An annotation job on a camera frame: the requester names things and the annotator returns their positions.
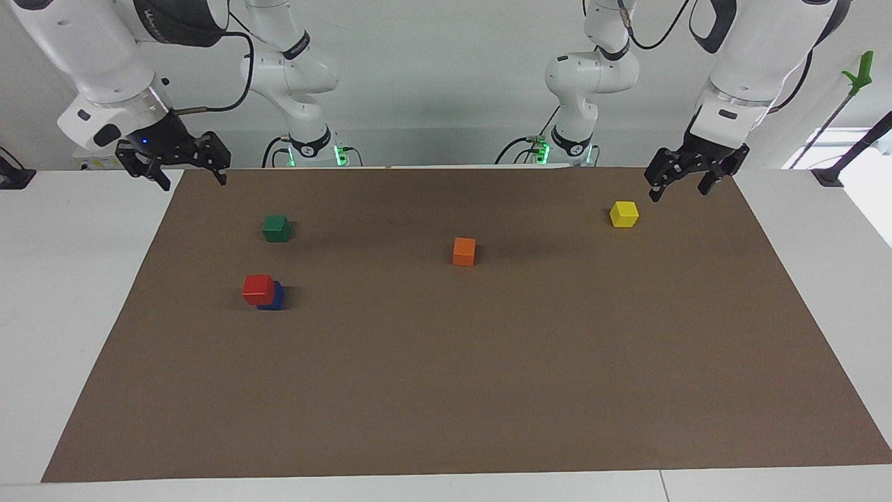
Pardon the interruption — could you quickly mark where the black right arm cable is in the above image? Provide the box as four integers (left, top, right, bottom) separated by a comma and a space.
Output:
167, 13, 258, 115

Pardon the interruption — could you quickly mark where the red wooden block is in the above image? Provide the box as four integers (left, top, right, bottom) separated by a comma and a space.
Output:
241, 273, 276, 307

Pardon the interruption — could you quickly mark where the black table clamp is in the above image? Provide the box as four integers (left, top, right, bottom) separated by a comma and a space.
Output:
0, 146, 37, 190

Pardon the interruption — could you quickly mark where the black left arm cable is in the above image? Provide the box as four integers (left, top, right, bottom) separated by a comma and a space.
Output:
617, 0, 815, 116

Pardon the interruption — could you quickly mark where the black base cable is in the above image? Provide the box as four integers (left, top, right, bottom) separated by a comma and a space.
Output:
261, 135, 290, 169
494, 105, 562, 165

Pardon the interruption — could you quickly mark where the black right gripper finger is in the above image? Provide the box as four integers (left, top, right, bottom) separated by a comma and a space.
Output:
114, 137, 172, 192
188, 130, 233, 187

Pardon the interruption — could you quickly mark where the white box with yellow labels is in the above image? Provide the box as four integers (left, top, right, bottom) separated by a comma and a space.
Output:
73, 155, 126, 172

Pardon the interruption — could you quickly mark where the brown paper mat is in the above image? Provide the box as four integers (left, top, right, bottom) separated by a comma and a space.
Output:
40, 166, 892, 483

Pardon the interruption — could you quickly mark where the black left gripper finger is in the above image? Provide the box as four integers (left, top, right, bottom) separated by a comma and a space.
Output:
643, 147, 684, 204
696, 142, 751, 197

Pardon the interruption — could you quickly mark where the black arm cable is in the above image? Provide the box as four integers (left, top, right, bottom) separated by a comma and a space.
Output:
617, 0, 815, 116
167, 13, 258, 115

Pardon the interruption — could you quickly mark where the blue wooden block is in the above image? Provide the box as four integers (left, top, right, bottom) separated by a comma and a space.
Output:
256, 280, 286, 312

